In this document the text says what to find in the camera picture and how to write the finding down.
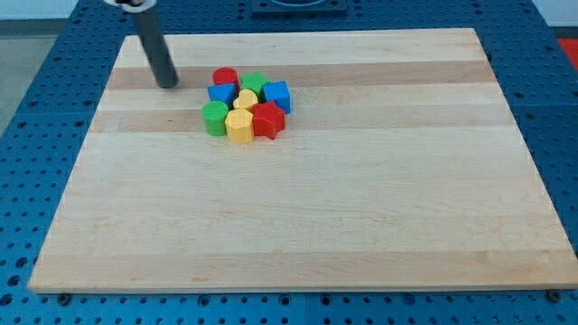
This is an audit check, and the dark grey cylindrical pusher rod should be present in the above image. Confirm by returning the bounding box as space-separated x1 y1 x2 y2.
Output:
132 3 179 88

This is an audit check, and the white rod mount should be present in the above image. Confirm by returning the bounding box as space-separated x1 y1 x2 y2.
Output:
103 0 157 12

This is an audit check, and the red cylinder block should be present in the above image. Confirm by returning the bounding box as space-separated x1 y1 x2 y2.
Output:
212 67 239 88

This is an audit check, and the green cylinder block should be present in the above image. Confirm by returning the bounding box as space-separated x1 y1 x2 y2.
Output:
201 101 229 136

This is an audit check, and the blue triangle block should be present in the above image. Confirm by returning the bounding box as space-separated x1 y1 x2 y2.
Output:
207 83 238 110

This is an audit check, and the yellow heart block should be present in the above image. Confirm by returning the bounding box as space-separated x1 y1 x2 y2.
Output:
233 89 259 113

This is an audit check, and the yellow hexagon block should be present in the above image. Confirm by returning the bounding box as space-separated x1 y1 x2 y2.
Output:
225 108 254 144

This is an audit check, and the green star block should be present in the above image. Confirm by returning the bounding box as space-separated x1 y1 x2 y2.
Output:
241 71 271 101

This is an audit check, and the red star block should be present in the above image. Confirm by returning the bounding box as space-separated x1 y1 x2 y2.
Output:
252 100 285 140

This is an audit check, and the blue cube block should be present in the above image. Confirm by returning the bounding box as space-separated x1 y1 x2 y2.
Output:
263 81 292 115

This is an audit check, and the light wooden board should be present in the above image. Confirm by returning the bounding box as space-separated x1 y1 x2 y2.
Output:
28 28 577 293

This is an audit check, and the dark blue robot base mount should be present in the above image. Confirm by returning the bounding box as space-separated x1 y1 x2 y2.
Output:
251 0 348 16

